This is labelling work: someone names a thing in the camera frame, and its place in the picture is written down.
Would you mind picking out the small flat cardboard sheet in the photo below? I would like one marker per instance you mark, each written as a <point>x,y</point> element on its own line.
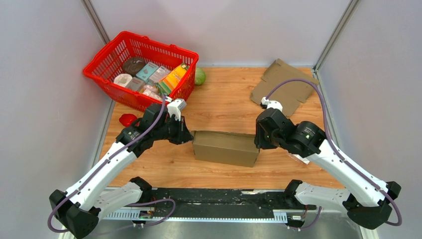
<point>290,95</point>

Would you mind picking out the teal small box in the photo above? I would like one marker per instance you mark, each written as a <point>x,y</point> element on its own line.
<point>146,71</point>

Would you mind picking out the clear plastic packet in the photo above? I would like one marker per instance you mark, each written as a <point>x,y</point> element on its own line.
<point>299,158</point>

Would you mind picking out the red bell pepper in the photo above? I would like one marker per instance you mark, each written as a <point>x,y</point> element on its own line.
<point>127,119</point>

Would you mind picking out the white round roll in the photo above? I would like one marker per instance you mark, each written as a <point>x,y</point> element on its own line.
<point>123,79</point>

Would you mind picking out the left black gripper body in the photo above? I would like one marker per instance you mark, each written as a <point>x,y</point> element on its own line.
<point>172,130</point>

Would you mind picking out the red plastic shopping basket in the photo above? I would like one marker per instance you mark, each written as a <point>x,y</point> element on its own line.
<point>108,62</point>

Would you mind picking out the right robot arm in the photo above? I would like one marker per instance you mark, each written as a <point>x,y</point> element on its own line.
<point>367,200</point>

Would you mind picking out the yellow orange juice carton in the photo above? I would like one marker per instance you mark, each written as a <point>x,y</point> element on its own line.
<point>175,76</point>

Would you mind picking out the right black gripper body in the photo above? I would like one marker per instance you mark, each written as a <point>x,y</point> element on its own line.
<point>264,141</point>

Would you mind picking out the grey small box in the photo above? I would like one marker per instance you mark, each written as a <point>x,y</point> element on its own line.
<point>158,75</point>

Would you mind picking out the aluminium frame post right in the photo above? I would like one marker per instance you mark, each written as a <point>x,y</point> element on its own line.
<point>350,9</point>

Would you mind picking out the green cabbage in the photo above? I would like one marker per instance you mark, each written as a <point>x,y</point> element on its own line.
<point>200,76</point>

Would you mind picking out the large brown cardboard box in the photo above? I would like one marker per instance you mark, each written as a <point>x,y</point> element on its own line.
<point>225,148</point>

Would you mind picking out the green carton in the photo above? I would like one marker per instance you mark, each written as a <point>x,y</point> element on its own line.
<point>163,88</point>

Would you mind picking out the aluminium frame post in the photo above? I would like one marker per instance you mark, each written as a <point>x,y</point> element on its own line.
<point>92,13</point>
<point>350,9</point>

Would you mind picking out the grey pink box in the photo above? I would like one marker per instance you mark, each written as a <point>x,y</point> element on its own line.
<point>135,84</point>

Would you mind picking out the aluminium frame post left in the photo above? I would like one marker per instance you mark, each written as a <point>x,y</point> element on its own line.
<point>92,13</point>

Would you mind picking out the pink white packet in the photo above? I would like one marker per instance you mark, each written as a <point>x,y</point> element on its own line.
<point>152,92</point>

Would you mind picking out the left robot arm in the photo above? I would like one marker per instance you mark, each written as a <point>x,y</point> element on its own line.
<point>79,208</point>

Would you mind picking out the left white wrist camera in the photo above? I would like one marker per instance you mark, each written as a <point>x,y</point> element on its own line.
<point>175,106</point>

